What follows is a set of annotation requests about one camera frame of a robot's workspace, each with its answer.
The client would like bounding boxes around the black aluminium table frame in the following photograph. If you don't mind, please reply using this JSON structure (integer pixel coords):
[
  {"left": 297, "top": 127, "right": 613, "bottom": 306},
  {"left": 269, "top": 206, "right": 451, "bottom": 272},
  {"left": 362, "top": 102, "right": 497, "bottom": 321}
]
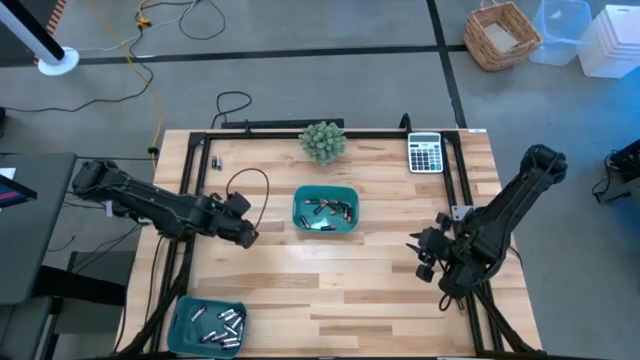
[{"left": 115, "top": 127, "right": 546, "bottom": 360}]

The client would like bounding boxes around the grey desk calculator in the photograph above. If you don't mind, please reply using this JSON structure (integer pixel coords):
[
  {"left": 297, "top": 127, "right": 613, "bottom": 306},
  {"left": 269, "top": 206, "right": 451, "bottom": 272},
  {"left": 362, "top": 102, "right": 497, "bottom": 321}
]
[{"left": 407, "top": 131, "right": 446, "bottom": 175}]

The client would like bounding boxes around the yellow cable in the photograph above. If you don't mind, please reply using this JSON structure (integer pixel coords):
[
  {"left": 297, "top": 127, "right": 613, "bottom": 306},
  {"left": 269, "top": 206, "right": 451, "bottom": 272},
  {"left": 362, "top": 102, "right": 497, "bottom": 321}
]
[{"left": 83, "top": 0, "right": 166, "bottom": 169}]

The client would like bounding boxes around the wicker basket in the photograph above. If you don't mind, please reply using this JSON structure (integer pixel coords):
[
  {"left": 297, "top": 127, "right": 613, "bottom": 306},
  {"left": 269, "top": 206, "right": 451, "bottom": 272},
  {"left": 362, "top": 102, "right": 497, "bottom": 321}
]
[{"left": 463, "top": 0, "right": 544, "bottom": 73}]

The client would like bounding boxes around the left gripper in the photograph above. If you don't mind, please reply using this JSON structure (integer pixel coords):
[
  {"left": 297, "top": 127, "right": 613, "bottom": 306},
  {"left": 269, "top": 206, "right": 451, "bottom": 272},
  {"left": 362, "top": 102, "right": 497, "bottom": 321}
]
[{"left": 207, "top": 198, "right": 261, "bottom": 250}]

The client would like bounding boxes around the dark grey desk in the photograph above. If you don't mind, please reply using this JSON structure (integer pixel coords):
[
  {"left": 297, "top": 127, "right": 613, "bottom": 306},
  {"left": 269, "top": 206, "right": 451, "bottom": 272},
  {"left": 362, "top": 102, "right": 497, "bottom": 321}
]
[{"left": 0, "top": 151, "right": 78, "bottom": 307}]

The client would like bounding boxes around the green plant in white pot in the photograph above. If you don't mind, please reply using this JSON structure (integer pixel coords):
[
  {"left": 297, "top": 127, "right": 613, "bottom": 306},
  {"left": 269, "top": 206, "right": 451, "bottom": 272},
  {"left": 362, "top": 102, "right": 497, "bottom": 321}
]
[{"left": 298, "top": 121, "right": 347, "bottom": 167}]

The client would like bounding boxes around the computer monitor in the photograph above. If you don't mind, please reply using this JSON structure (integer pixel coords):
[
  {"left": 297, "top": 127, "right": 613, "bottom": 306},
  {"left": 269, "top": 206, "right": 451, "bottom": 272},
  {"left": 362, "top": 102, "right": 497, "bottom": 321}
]
[{"left": 0, "top": 167, "right": 39, "bottom": 211}]

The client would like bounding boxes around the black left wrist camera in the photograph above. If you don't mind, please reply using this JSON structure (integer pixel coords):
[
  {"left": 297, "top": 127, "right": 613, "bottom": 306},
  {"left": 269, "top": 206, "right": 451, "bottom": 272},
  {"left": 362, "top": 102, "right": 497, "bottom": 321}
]
[{"left": 227, "top": 192, "right": 253, "bottom": 217}]

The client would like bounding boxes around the white pole on round base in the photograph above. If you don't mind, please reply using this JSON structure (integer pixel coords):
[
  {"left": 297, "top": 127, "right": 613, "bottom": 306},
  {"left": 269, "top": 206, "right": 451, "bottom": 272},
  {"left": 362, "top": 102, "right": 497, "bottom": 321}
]
[{"left": 0, "top": 0, "right": 80, "bottom": 77}]

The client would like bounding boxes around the black box device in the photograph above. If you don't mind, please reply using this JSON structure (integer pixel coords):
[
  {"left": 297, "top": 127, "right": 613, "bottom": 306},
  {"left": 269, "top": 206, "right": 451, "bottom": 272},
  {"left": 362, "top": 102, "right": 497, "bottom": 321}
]
[{"left": 588, "top": 138, "right": 640, "bottom": 205}]

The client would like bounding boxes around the clear plastic bin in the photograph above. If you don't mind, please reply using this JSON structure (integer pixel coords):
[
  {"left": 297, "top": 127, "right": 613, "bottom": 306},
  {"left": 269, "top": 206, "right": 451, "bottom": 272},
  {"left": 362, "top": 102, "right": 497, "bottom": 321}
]
[{"left": 528, "top": 0, "right": 594, "bottom": 68}]

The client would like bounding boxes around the grey cardboard sheet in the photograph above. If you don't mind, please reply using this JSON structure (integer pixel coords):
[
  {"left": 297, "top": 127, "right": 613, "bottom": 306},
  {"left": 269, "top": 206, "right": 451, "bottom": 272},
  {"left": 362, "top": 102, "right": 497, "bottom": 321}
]
[{"left": 483, "top": 22, "right": 522, "bottom": 53}]

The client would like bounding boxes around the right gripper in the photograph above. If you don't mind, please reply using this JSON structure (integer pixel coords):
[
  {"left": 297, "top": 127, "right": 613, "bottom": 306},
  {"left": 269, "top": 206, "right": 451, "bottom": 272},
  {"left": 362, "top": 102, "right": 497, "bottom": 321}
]
[{"left": 405, "top": 212, "right": 459, "bottom": 284}]

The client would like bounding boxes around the black floor cable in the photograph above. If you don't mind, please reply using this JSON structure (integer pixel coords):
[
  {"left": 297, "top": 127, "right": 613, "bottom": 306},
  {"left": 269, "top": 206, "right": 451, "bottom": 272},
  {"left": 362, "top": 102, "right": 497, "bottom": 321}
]
[{"left": 0, "top": 29, "right": 154, "bottom": 114}]

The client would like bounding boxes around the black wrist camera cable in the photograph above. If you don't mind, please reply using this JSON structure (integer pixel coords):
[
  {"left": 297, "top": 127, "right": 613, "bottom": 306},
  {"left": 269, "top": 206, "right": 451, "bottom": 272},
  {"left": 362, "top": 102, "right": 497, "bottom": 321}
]
[{"left": 225, "top": 167, "right": 272, "bottom": 233}]

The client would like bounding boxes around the black power strip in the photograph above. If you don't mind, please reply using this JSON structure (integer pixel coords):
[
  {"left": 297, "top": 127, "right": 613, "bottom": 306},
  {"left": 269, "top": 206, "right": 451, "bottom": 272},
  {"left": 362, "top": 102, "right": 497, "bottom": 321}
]
[{"left": 220, "top": 118, "right": 346, "bottom": 131}]

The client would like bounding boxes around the stack of white bins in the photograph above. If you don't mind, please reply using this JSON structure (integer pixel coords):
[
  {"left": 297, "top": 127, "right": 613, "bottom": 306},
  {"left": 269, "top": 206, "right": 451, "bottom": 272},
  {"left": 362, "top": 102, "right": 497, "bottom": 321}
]
[{"left": 578, "top": 4, "right": 640, "bottom": 80}]

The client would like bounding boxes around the teal plastic bin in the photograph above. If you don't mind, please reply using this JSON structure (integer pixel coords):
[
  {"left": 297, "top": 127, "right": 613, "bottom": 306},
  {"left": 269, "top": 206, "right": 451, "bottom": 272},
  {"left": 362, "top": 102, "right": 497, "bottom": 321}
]
[
  {"left": 291, "top": 184, "right": 360, "bottom": 235},
  {"left": 167, "top": 294, "right": 249, "bottom": 360}
]

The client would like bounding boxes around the black cable loop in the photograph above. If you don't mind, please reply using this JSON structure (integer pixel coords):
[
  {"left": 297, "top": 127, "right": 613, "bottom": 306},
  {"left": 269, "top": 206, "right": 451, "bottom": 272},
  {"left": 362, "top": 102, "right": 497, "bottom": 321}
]
[{"left": 209, "top": 90, "right": 254, "bottom": 130}]

